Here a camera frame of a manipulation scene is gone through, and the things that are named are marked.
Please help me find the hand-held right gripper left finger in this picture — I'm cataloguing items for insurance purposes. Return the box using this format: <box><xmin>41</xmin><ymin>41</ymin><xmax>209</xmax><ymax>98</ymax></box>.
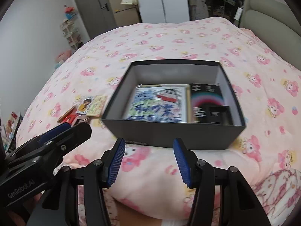
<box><xmin>29</xmin><ymin>138</ymin><xmax>126</xmax><ymax>226</ymax></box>

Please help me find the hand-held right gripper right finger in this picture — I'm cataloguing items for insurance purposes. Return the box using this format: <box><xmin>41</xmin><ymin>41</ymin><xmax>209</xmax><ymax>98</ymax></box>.
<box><xmin>173</xmin><ymin>138</ymin><xmax>273</xmax><ymax>226</ymax></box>

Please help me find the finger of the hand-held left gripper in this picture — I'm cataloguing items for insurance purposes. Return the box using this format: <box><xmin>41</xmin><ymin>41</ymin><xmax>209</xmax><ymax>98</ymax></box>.
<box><xmin>45</xmin><ymin>121</ymin><xmax>92</xmax><ymax>156</ymax></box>
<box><xmin>38</xmin><ymin>122</ymin><xmax>72</xmax><ymax>144</ymax></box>

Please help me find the red orange charm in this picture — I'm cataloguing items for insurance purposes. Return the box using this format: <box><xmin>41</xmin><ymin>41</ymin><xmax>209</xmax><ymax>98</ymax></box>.
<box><xmin>57</xmin><ymin>107</ymin><xmax>79</xmax><ymax>124</ymax></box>

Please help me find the black cardboard box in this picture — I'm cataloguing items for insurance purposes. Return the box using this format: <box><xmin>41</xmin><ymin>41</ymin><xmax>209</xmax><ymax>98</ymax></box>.
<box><xmin>101</xmin><ymin>60</ymin><xmax>246</xmax><ymax>151</ymax></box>

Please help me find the cartoon bead art packet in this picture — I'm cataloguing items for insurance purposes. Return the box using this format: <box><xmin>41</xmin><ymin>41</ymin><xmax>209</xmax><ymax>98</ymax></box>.
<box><xmin>122</xmin><ymin>85</ymin><xmax>189</xmax><ymax>123</ymax></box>

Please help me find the black screen protector box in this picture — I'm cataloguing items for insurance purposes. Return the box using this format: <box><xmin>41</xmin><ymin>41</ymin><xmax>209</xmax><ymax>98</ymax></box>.
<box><xmin>189</xmin><ymin>83</ymin><xmax>224</xmax><ymax>123</ymax></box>

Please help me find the small black box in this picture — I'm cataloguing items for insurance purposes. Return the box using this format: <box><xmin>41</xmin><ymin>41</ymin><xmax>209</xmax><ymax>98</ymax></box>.
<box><xmin>207</xmin><ymin>105</ymin><xmax>233</xmax><ymax>126</ymax></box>

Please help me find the pink plush toy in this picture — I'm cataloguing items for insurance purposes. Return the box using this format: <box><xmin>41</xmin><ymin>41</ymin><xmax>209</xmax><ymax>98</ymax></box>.
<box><xmin>55</xmin><ymin>49</ymin><xmax>72</xmax><ymax>64</ymax></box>

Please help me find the white shelf rack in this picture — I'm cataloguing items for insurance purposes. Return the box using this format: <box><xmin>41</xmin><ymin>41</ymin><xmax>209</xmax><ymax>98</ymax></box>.
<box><xmin>59</xmin><ymin>20</ymin><xmax>83</xmax><ymax>50</ymax></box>

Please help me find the pink patterned white cloth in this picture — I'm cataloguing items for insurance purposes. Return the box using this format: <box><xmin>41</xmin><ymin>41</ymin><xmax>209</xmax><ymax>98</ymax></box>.
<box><xmin>254</xmin><ymin>168</ymin><xmax>301</xmax><ymax>226</ymax></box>

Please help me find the red blue toy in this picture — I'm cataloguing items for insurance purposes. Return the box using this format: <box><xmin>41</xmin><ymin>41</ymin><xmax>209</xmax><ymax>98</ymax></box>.
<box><xmin>63</xmin><ymin>5</ymin><xmax>77</xmax><ymax>20</ymax></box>

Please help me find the pink cartoon printed blanket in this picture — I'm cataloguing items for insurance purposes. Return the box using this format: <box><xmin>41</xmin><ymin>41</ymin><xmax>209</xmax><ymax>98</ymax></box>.
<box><xmin>15</xmin><ymin>16</ymin><xmax>301</xmax><ymax>226</ymax></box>

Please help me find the grey door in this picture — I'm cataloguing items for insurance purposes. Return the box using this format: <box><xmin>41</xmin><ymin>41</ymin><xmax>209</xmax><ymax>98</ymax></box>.
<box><xmin>71</xmin><ymin>0</ymin><xmax>118</xmax><ymax>40</ymax></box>

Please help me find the large brown cardboard box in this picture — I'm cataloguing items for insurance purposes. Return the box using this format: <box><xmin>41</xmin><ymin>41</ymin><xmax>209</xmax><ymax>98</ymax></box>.
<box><xmin>108</xmin><ymin>0</ymin><xmax>141</xmax><ymax>27</ymax></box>

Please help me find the white wardrobe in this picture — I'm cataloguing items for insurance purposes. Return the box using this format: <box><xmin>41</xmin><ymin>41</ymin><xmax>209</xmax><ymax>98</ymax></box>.
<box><xmin>132</xmin><ymin>0</ymin><xmax>190</xmax><ymax>24</ymax></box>

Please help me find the beige padded headboard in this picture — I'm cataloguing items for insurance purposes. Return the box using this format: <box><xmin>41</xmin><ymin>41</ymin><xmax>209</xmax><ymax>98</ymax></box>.
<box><xmin>239</xmin><ymin>0</ymin><xmax>301</xmax><ymax>71</ymax></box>

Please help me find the cartoon figure acrylic keychain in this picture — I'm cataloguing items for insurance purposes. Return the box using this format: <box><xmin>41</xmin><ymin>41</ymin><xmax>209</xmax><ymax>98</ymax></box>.
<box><xmin>75</xmin><ymin>96</ymin><xmax>94</xmax><ymax>115</ymax></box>

